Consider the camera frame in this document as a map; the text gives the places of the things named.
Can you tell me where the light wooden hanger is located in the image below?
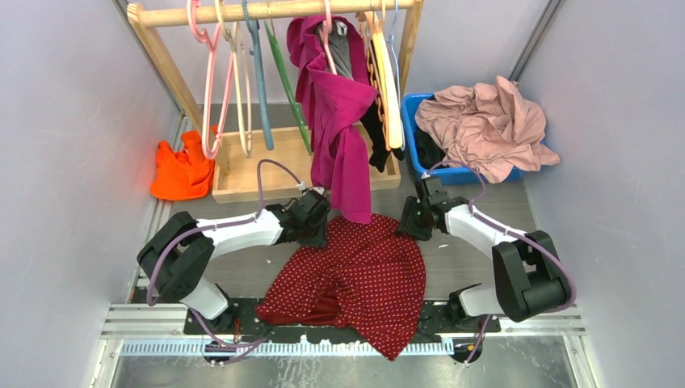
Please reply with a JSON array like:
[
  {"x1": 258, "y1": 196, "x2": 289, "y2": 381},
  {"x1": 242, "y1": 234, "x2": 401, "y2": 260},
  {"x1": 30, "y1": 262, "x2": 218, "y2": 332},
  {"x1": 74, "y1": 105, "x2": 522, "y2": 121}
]
[{"x1": 370, "y1": 1, "x2": 404, "y2": 151}]

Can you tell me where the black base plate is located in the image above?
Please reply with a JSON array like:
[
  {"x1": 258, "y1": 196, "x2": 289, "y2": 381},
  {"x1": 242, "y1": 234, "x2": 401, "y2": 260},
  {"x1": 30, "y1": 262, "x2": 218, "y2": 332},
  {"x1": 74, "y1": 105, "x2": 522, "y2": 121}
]
[{"x1": 208, "y1": 297, "x2": 483, "y2": 344}]

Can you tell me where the orange garment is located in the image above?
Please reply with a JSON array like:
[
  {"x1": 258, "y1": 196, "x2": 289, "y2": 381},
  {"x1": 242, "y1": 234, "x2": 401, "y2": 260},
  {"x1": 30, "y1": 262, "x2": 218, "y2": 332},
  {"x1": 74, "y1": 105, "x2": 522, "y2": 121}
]
[{"x1": 150, "y1": 130, "x2": 215, "y2": 201}]

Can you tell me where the pink garment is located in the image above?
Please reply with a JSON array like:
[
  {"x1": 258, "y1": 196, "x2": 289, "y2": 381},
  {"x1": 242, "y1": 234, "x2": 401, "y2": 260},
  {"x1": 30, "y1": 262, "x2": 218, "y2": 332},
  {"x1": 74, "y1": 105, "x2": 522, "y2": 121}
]
[{"x1": 414, "y1": 76, "x2": 561, "y2": 183}]

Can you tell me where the light blue hanger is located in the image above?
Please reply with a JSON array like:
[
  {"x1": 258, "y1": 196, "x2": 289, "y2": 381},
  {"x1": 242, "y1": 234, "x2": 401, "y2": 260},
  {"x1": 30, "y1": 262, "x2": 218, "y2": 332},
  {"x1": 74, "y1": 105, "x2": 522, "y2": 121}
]
[{"x1": 386, "y1": 0, "x2": 406, "y2": 152}]

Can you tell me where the pink plastic hanger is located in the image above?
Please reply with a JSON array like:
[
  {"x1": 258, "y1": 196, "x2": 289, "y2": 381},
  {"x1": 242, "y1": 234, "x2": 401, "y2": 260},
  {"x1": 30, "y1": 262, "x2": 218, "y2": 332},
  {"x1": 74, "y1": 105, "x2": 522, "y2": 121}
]
[{"x1": 186, "y1": 0, "x2": 234, "y2": 159}]

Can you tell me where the cream hanger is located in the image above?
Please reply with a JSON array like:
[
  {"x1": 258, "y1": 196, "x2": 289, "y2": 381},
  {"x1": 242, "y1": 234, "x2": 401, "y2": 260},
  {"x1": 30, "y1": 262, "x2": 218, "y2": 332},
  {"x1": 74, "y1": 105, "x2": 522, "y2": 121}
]
[{"x1": 215, "y1": 0, "x2": 253, "y2": 158}]

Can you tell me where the magenta skirt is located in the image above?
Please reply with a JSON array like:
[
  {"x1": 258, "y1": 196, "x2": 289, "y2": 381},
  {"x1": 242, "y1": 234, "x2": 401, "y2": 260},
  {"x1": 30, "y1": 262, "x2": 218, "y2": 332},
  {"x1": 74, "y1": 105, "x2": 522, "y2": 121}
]
[{"x1": 287, "y1": 15, "x2": 377, "y2": 224}]

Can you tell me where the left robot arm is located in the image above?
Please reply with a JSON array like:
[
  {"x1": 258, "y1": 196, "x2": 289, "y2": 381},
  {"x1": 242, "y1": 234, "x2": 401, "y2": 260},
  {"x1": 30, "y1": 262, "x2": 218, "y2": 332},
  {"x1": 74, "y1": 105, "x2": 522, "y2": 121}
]
[{"x1": 137, "y1": 189, "x2": 330, "y2": 334}]

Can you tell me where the teal blue hanger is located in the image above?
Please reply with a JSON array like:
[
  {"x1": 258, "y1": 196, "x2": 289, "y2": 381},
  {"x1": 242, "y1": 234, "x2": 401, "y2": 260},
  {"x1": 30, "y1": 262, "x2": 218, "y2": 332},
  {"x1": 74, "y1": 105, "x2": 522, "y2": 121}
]
[{"x1": 242, "y1": 0, "x2": 275, "y2": 150}]

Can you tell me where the black skirt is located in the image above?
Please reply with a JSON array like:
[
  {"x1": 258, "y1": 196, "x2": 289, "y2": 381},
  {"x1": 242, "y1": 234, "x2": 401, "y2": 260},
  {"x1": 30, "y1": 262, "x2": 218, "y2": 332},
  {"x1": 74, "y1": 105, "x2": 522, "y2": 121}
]
[{"x1": 359, "y1": 102, "x2": 405, "y2": 173}]

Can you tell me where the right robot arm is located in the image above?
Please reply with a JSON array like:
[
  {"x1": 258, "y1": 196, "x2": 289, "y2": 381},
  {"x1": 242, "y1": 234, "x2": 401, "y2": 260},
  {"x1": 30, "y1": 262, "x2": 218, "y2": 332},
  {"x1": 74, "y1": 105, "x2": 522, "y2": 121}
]
[{"x1": 397, "y1": 175, "x2": 576, "y2": 332}]

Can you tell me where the red dotted garment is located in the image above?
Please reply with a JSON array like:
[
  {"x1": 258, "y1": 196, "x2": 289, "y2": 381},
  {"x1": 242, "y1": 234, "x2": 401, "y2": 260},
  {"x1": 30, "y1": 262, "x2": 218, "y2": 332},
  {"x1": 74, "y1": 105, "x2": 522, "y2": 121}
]
[{"x1": 255, "y1": 214, "x2": 427, "y2": 361}]

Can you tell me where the aluminium rail frame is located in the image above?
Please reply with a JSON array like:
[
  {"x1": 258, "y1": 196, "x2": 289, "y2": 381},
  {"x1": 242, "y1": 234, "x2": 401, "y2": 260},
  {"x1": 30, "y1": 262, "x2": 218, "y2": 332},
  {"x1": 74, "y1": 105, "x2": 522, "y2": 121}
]
[{"x1": 101, "y1": 304, "x2": 586, "y2": 358}]

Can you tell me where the wooden hanger rack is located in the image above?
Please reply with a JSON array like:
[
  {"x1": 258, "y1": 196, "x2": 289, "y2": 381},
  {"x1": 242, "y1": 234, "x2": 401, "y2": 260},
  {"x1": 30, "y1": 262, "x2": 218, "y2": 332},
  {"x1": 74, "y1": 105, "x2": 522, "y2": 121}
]
[{"x1": 124, "y1": 1, "x2": 423, "y2": 203}]

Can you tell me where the black garment in bin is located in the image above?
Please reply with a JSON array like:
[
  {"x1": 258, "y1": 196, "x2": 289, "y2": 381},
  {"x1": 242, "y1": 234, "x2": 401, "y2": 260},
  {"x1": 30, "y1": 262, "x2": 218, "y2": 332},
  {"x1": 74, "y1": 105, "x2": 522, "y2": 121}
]
[{"x1": 414, "y1": 129, "x2": 446, "y2": 169}]

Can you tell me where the green hanger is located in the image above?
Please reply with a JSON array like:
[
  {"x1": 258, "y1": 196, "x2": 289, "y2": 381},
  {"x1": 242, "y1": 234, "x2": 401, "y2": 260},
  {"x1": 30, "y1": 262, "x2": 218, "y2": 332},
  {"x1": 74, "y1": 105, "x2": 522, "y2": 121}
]
[{"x1": 265, "y1": 22, "x2": 312, "y2": 155}]

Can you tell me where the blue plastic bin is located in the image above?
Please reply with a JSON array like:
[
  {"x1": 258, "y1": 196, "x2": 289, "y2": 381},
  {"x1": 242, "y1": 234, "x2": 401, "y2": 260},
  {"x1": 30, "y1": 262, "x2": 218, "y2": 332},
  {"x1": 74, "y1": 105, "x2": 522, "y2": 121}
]
[{"x1": 401, "y1": 94, "x2": 528, "y2": 188}]

